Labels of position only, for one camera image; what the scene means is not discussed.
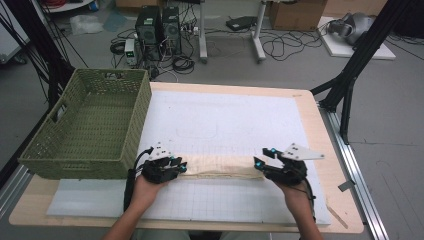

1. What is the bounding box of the thin wooden stick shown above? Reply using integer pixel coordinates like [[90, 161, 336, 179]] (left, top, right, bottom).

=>
[[325, 198, 349, 230]]

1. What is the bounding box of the person's left hand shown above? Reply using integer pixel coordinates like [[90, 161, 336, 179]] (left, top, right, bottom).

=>
[[130, 174, 168, 211]]

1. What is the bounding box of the white desk frame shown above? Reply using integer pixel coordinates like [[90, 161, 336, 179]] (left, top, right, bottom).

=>
[[199, 0, 268, 64]]

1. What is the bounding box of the grey headset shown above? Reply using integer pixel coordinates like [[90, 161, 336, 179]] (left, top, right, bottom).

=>
[[328, 12, 376, 46]]

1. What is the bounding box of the clear plastic bag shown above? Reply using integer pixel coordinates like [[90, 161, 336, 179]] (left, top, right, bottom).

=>
[[69, 13, 104, 36]]

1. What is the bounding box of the round white table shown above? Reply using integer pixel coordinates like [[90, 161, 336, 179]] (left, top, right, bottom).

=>
[[39, 0, 96, 14]]

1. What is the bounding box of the coiled black cable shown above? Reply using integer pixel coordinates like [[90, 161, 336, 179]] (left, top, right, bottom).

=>
[[171, 54, 196, 75]]

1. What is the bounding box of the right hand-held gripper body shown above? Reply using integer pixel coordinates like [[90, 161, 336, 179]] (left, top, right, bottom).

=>
[[271, 143, 325, 187]]

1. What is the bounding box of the white floor board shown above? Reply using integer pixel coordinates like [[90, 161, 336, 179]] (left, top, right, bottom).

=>
[[318, 16, 397, 61]]

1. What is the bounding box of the green woven basket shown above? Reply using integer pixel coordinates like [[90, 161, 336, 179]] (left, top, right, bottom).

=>
[[18, 68, 153, 181]]

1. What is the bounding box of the brown cardboard box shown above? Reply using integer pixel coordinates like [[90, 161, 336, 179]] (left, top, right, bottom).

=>
[[269, 0, 329, 32]]

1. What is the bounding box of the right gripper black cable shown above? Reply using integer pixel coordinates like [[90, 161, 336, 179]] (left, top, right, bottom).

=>
[[293, 178, 317, 223]]

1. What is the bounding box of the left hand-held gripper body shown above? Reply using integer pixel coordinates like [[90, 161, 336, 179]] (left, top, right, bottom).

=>
[[141, 142, 179, 184]]

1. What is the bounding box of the white power supply box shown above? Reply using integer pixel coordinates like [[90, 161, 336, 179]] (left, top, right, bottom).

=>
[[124, 38, 138, 66]]

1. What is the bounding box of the black metal stand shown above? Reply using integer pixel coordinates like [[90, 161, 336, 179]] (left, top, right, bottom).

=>
[[0, 0, 76, 111], [309, 0, 413, 146]]

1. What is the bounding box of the person's right hand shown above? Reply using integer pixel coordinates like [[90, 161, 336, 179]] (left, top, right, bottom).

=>
[[276, 179, 314, 218]]

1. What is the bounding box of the white cabinet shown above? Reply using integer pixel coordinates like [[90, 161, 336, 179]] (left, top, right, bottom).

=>
[[0, 3, 31, 66]]

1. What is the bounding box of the aluminium rail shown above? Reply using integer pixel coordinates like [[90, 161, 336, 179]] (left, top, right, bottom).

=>
[[0, 163, 34, 221], [318, 103, 391, 240]]

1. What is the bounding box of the white grid mat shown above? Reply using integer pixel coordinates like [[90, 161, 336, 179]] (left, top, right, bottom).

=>
[[46, 89, 333, 226]]

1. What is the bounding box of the cream printed cloth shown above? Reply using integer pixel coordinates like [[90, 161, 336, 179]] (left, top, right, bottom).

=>
[[179, 154, 268, 181]]

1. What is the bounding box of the grey tape piece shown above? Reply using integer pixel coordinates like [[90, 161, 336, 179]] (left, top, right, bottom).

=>
[[337, 180, 357, 193]]

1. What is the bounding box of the black computer tower green label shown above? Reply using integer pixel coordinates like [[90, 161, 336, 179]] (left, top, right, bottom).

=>
[[134, 5, 164, 61]]

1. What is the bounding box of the black computer tower round fan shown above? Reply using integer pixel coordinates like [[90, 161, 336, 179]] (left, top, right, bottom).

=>
[[161, 6, 183, 56]]

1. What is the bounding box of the tangle of black floor cables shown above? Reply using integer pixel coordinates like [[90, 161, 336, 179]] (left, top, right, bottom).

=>
[[259, 28, 331, 63]]

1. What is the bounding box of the black flat device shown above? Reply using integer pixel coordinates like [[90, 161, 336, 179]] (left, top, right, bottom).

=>
[[225, 15, 259, 32]]

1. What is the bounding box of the power strip with plugs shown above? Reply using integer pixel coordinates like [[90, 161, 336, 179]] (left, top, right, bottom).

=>
[[181, 24, 201, 36]]

